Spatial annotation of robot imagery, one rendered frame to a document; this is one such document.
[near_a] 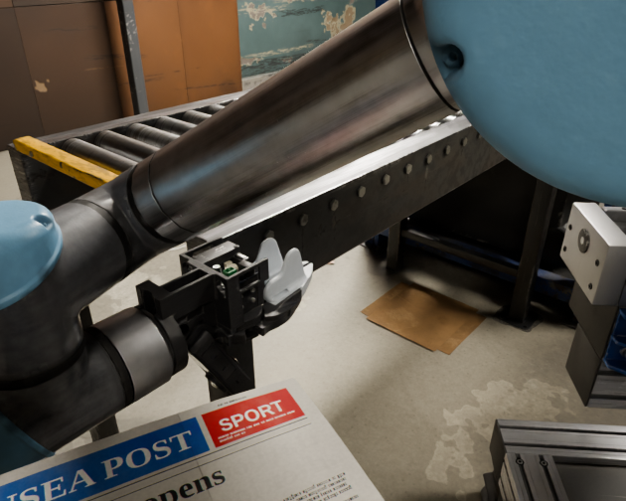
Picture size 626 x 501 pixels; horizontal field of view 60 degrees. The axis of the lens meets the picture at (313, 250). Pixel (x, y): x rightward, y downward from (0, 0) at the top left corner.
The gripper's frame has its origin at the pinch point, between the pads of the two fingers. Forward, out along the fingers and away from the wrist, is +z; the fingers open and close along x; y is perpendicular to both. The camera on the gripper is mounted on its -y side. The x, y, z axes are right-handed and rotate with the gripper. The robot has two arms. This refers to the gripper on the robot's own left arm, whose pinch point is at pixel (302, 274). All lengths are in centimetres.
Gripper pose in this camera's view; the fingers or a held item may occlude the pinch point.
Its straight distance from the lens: 62.9
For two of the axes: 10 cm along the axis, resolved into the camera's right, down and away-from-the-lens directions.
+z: 6.6, -3.6, 6.6
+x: -7.5, -3.2, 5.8
